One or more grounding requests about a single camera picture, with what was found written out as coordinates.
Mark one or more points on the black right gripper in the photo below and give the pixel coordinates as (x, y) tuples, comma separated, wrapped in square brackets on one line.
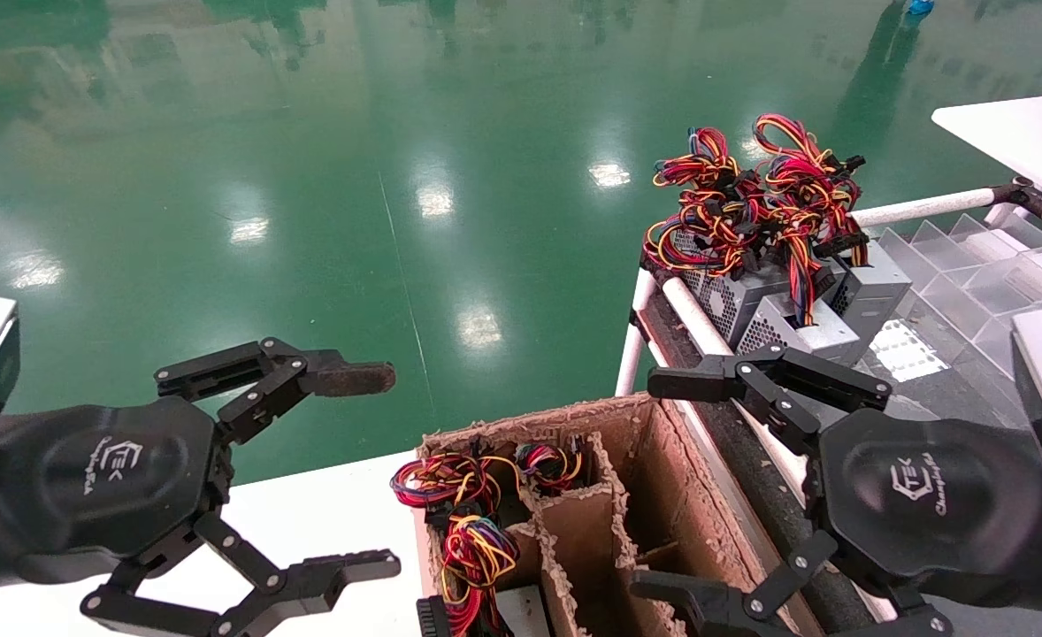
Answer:
[(928, 495)]

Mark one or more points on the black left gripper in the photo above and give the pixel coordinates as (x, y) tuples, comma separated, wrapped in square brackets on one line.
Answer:
[(105, 478)]

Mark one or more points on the white table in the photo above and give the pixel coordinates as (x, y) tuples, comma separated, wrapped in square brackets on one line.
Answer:
[(1025, 141)]

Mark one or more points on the black pipe joint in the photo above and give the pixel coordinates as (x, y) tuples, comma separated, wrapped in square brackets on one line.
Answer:
[(1025, 193)]

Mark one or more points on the brown cardboard box with dividers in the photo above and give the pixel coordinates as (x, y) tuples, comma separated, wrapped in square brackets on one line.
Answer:
[(662, 495)]

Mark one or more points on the clear acrylic divider tray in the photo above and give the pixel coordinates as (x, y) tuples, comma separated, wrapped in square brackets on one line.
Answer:
[(972, 292)]

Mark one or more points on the blue shoe cover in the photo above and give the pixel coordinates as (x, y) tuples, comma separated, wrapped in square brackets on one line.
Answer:
[(919, 5)]

